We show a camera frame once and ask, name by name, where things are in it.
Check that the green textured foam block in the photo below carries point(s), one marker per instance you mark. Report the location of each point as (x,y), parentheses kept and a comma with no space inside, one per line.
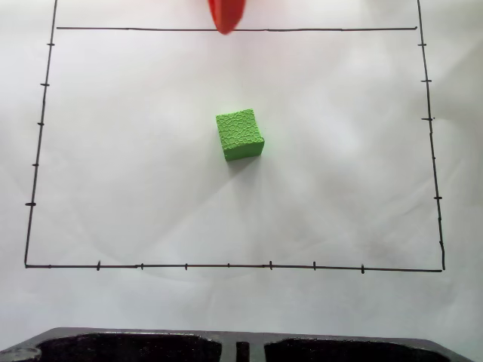
(237,132)

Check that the white paper sheet drawn rectangle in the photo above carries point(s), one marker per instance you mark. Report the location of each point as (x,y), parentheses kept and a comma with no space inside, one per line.
(302,211)

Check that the black plastic tray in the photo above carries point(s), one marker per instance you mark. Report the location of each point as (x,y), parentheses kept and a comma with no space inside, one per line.
(241,347)

